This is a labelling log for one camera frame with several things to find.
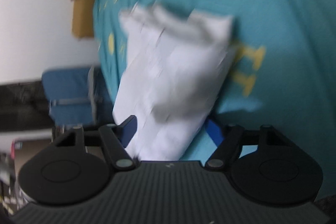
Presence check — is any grey seat cushion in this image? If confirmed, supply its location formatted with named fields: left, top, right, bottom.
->
left=87, top=65, right=103, bottom=115

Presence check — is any bed with teal printed sheet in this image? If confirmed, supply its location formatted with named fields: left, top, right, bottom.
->
left=93, top=0, right=336, bottom=201

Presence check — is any white shirt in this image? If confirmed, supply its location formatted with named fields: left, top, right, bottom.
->
left=113, top=0, right=237, bottom=161

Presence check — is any bronze refrigerator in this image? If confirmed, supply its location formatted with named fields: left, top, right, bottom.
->
left=10, top=138, right=57, bottom=188

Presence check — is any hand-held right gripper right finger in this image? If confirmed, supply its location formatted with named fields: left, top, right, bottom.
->
left=205, top=118, right=292, bottom=170

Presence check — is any blue covered chair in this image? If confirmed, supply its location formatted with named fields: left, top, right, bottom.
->
left=42, top=67, right=105, bottom=127

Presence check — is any mustard headboard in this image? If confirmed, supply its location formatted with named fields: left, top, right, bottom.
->
left=72, top=0, right=100, bottom=40

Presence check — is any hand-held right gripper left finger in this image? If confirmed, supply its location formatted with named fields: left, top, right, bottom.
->
left=54, top=115, right=138, bottom=170

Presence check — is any dark window grille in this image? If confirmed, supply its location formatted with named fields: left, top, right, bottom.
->
left=0, top=80, right=54, bottom=133

